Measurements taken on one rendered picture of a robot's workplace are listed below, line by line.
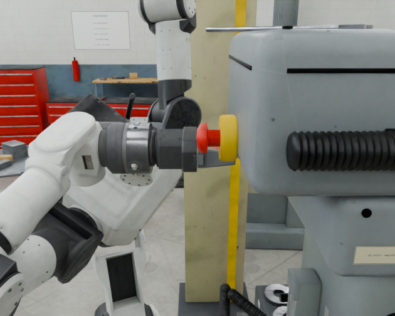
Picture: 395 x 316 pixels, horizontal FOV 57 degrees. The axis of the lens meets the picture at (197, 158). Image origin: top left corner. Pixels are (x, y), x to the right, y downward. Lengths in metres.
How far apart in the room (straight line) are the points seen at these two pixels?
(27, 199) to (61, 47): 9.48
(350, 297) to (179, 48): 0.68
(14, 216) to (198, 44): 1.77
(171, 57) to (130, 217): 0.41
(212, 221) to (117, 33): 7.64
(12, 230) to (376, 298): 0.45
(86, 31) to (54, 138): 9.23
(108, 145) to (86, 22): 9.22
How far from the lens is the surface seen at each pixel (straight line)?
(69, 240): 0.76
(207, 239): 2.54
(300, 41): 0.33
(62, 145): 0.57
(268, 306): 1.18
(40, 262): 0.66
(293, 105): 0.33
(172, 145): 0.58
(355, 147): 0.32
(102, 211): 0.79
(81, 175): 0.65
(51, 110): 5.51
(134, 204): 0.80
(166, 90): 0.93
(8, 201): 0.54
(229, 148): 0.44
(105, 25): 9.68
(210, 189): 2.37
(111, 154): 0.60
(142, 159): 0.59
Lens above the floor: 1.88
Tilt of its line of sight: 19 degrees down
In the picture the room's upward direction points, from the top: straight up
